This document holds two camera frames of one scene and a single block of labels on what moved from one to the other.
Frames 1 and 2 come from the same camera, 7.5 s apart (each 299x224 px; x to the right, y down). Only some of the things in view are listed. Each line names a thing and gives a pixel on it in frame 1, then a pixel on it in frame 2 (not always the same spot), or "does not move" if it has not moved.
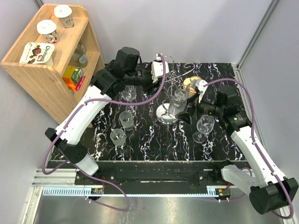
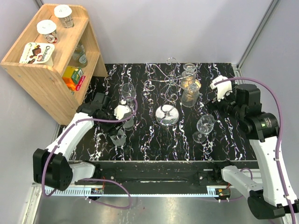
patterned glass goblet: [178, 103] to [188, 75]
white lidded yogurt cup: [47, 28] does not move
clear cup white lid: [64, 12] does not move
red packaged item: [81, 80] does not move
